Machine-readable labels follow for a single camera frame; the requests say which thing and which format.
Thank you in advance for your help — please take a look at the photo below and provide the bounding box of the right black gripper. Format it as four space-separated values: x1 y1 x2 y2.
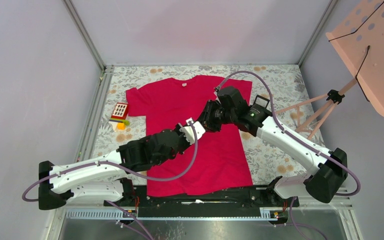
195 99 237 133

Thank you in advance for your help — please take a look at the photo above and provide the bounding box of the red t-shirt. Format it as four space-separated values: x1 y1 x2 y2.
126 75 253 197

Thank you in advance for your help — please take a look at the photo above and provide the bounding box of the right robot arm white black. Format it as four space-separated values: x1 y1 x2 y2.
197 86 348 206

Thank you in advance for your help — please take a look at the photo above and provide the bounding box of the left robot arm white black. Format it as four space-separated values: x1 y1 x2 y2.
37 126 202 211

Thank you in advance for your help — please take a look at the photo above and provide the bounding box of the black brooch box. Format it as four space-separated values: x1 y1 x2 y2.
251 95 272 116

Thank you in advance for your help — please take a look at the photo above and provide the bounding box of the red toy block house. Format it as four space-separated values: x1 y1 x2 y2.
108 102 130 132

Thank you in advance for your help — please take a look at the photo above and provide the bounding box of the floral patterned table mat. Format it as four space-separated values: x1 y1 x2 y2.
79 65 314 185

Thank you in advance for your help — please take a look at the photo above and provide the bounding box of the pink perforated music stand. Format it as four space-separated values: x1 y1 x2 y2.
277 0 384 140

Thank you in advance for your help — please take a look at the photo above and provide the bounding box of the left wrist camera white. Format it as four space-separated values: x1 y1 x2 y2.
180 118 206 145

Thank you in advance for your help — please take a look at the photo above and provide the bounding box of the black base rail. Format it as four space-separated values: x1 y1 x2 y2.
113 184 300 213

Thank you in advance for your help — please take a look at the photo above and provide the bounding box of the silver slotted cable duct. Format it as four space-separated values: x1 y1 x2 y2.
65 206 279 222

